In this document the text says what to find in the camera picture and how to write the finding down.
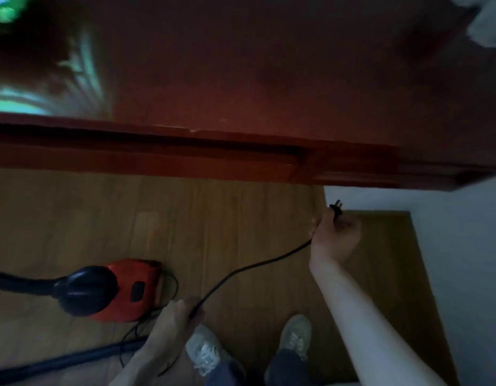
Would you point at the person's left hand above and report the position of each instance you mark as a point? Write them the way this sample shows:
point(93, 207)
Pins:
point(171, 329)

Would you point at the person's grey sneaker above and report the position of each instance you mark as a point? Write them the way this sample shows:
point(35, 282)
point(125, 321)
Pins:
point(296, 335)
point(203, 349)

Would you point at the person's right forearm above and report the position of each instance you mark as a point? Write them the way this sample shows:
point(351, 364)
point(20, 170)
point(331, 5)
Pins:
point(364, 329)

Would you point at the person's right hand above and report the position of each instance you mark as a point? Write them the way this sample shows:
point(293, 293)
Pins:
point(334, 245)

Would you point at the person's left fingers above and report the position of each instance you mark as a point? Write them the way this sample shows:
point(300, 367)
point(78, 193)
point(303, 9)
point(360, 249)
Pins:
point(184, 308)

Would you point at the white object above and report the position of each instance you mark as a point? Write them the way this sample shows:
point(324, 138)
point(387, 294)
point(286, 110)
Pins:
point(487, 20)

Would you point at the person's right grey sneaker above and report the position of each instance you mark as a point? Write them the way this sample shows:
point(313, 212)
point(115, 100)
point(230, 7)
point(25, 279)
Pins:
point(296, 335)

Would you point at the red and black vacuum cleaner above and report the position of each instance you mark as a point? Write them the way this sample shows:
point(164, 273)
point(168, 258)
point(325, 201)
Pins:
point(111, 291)

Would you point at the person's right fingers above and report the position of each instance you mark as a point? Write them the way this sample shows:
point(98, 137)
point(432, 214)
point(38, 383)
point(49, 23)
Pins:
point(321, 225)

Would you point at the person's left grey sneaker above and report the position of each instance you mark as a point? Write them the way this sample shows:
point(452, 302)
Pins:
point(203, 349)

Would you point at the red wooden cabinet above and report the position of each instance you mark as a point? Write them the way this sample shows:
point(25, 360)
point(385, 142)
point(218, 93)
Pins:
point(248, 96)

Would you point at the person's jeans leg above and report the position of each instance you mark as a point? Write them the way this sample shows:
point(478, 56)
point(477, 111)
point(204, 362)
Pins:
point(225, 373)
point(290, 369)

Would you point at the person's left forearm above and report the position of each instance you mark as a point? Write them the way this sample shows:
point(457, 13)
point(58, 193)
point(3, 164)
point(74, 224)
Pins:
point(149, 367)

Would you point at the person's right jeans leg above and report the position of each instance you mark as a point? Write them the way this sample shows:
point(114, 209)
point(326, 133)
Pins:
point(290, 369)

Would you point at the person's left jeans leg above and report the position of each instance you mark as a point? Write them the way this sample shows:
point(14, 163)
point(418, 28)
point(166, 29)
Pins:
point(225, 373)

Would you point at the green object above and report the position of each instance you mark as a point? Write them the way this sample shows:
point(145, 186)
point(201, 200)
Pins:
point(4, 7)

